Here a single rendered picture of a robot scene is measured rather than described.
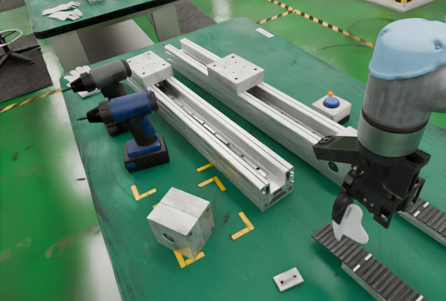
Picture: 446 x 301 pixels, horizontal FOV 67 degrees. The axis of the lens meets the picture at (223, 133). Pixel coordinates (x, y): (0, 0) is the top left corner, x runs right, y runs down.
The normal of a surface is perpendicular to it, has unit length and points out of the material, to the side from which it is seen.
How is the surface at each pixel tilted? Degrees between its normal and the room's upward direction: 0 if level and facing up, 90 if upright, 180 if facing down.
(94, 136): 0
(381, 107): 90
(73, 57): 90
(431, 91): 79
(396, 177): 90
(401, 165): 90
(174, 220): 0
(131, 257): 0
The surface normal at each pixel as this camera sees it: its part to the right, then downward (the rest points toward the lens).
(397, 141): -0.14, 0.66
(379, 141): -0.68, 0.52
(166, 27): 0.46, 0.54
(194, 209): -0.11, -0.76
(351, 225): -0.80, 0.21
